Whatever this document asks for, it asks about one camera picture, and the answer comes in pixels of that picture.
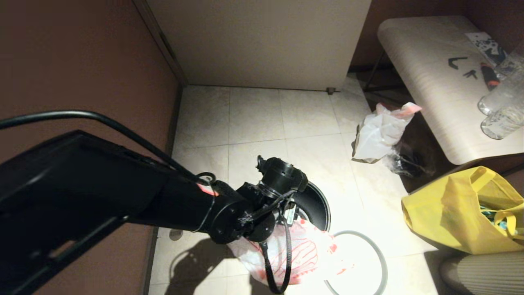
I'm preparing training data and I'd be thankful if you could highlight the crumpled clear plastic wrap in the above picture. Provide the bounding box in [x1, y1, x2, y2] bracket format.
[383, 150, 428, 179]

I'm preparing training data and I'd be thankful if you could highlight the clear red-print plastic bag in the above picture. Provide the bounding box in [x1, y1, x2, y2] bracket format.
[227, 219, 341, 287]

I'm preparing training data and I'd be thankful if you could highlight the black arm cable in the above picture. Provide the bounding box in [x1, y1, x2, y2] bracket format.
[0, 110, 217, 186]
[260, 219, 292, 294]

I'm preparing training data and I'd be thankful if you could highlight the black and red marker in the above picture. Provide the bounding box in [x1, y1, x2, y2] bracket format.
[479, 63, 500, 91]

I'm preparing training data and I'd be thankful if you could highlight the dark metal table leg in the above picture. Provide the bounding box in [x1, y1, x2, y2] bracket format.
[362, 51, 387, 93]

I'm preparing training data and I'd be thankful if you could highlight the printed white card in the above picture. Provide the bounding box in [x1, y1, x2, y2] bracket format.
[465, 32, 508, 66]

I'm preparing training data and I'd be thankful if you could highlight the teal patterned packet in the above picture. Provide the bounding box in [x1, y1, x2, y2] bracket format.
[480, 204, 517, 236]

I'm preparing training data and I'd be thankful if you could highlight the grey bin ring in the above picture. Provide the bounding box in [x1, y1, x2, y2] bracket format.
[323, 230, 388, 295]

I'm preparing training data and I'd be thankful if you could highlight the black trash bin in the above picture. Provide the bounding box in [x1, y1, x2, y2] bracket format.
[294, 182, 331, 232]

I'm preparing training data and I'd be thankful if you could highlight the white cabinet panel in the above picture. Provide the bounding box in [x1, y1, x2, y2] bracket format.
[147, 0, 372, 92]

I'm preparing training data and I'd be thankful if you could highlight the black left upper arm cable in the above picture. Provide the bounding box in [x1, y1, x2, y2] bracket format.
[0, 110, 217, 186]

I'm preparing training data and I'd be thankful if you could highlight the light wood-grain table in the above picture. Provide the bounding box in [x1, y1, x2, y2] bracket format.
[377, 16, 524, 166]

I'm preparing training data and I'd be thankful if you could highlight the used white bin liner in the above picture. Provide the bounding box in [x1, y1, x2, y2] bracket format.
[351, 102, 422, 163]

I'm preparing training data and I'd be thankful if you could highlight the ribbed beige cushion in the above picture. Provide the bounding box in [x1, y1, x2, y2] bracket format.
[440, 251, 524, 295]

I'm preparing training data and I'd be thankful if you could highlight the yellow tote bag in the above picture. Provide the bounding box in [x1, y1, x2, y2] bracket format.
[401, 166, 524, 255]

